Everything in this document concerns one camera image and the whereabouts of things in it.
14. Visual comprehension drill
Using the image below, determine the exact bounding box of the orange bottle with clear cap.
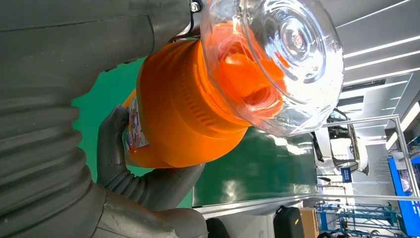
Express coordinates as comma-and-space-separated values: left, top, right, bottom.
121, 0, 345, 169

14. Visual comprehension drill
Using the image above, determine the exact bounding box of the black bag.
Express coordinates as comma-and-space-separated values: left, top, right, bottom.
273, 206, 305, 238

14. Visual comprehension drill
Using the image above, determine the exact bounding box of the white car body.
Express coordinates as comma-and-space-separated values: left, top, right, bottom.
312, 108, 371, 177

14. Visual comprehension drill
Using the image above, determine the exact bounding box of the brown cardboard box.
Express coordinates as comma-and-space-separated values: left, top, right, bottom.
299, 207, 320, 238

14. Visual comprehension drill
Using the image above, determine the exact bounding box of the small blue sign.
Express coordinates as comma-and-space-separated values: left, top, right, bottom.
340, 167, 353, 183

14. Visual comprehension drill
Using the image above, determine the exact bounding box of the blue metal rack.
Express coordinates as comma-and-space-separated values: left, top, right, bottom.
316, 203, 406, 238

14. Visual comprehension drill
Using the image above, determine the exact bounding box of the blue display board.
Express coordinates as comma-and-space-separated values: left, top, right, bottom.
387, 154, 420, 238

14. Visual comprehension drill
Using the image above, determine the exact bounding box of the aluminium table edge rail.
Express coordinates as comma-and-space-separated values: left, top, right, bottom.
200, 193, 420, 220

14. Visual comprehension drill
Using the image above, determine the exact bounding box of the aluminium frame post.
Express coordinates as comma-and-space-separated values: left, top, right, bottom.
321, 113, 420, 198

